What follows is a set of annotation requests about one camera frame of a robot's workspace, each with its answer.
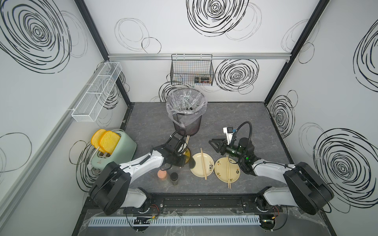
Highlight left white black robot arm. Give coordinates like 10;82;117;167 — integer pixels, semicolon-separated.
89;129;187;215

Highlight black lid spice bottle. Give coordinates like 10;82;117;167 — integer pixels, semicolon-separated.
170;172;179;185

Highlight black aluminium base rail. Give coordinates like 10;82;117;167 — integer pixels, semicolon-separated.
86;193;301;215

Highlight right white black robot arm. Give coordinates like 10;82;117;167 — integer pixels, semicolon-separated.
209;121;334;215

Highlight right yellow toast slice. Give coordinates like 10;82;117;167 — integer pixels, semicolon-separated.
99;131;121;154

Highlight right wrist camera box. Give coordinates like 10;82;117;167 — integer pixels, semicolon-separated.
223;127;237;145

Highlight clear plastic bin liner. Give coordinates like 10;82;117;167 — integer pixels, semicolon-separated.
165;88;208;121

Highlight mint green toaster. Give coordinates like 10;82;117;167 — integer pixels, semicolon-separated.
87;129;137;171

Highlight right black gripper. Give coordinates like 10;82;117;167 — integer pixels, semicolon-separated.
209;138;246;162

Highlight chopsticks green tip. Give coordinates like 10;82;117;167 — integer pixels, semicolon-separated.
200;148;207;180

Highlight bamboo chopsticks pair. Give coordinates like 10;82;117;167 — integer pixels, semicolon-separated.
226;155;231;189

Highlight black wire wall basket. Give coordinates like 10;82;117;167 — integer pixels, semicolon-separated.
169;54;215;87

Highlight cream plate with flower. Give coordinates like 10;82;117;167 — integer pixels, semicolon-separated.
189;153;214;178

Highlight white wire wall shelf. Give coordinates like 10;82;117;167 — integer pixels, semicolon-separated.
71;61;122;123

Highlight cream plate red black marks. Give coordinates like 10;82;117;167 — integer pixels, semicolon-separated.
214;157;241;183

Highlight yellow toast slice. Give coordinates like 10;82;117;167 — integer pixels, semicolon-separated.
91;129;106;148
99;131;121;154

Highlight white slotted cable duct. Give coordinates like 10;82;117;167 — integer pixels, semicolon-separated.
88;215;261;227

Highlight items in wire basket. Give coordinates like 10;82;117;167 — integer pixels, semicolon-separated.
195;77;212;84

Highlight pink lid jar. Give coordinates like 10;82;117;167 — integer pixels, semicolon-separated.
157;170;170;186

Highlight left yellow toast slice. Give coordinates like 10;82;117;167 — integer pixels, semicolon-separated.
91;129;106;148

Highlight yellow patterned plate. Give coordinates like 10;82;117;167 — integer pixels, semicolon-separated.
184;148;192;164

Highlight black mesh trash bin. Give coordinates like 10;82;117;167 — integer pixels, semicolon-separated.
173;113;202;136

